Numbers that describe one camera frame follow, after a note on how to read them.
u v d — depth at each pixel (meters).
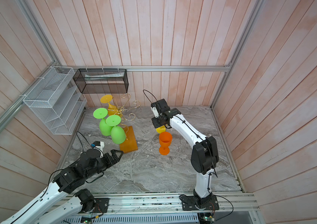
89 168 0.54
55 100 0.73
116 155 0.65
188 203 0.73
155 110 0.81
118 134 0.75
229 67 0.93
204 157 0.48
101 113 0.72
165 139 0.86
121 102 1.22
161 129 1.03
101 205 0.73
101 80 1.04
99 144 0.67
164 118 0.63
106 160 0.63
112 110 0.78
